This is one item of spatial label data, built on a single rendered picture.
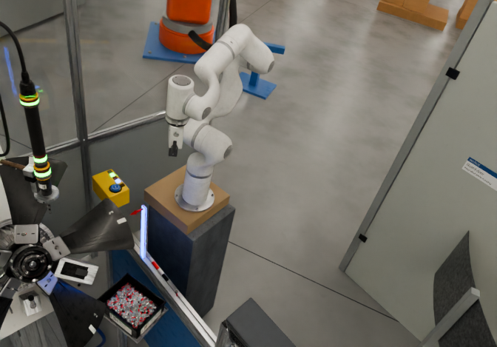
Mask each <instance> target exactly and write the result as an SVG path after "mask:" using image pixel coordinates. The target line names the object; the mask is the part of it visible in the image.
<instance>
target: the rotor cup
mask: <svg viewBox="0 0 497 347"><path fill-rule="evenodd" d="M30 244H31V245H32V246H29V245H30ZM42 244H43V243H41V242H40V243H20V244H16V243H14V242H13V243H11V244H10V245H9V246H8V247H7V248H6V249H7V250H13V253H12V254H11V256H10V258H9V260H8V261H7V263H6V264H5V266H2V269H3V271H4V273H5V274H6V275H7V276H8V277H14V278H16V279H18V280H19V281H21V282H23V283H36V282H38V281H40V280H42V279H44V278H45V277H46V276H47V275H48V274H49V272H50V270H51V268H52V264H53V259H52V256H51V254H50V253H49V252H48V251H47V250H46V249H45V248H44V247H43V246H42ZM10 260H12V261H13V262H12V263H11V262H10ZM32 261H35V262H36V267H34V268H31V267H30V262H32Z"/></svg>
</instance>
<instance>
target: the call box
mask: <svg viewBox="0 0 497 347"><path fill-rule="evenodd" d="M111 170H112V169H111ZM107 171H108V170H107ZM107 171H105V172H102V173H99V174H97V175H93V176H92V188H93V191H94V192H95V193H96V195H97V196H98V197H99V198H100V199H101V200H103V199H104V198H109V199H110V200H111V201H112V202H113V203H114V204H115V205H116V206H117V207H120V206H123V205H125V204H127V203H129V188H128V187H127V186H126V185H125V186H124V187H121V188H120V190H119V191H117V192H113V191H112V190H111V185H113V184H118V185H119V186H120V184H122V183H124V182H123V181H122V180H121V179H120V178H119V177H118V176H117V175H116V174H115V172H114V171H113V170H112V173H114V174H115V176H117V178H118V179H119V180H120V181H121V182H120V183H116V182H115V180H114V179H113V178H112V177H111V175H110V174H111V173H110V174H109V173H108V172H107ZM116 180H117V179H116ZM124 184H125V183H124Z"/></svg>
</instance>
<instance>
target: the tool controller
mask: <svg viewBox="0 0 497 347"><path fill-rule="evenodd" d="M226 323H227V328H228V333H229V339H230V340H231V342H232V344H231V345H230V346H229V347H296V346H295V345H294V344H293V342H292V341H291V340H290V339H289V338H288V337H287V336H286V335H285V333H284V332H283V331H282V330H281V329H280V328H279V327H278V326H277V324H276V323H275V322H274V321H273V320H272V319H271V318H270V317H269V316H268V315H267V314H266V313H265V312H264V311H263V310H262V308H261V307H260V306H259V305H258V304H257V303H256V302H255V301H254V299H253V298H251V297H250V298H249V299H248V300H247V301H246V302H245V303H244V304H243V305H241V306H240V307H239V308H238V309H236V310H235V311H234V312H233V313H232V314H230V315H229V316H228V317H227V318H226Z"/></svg>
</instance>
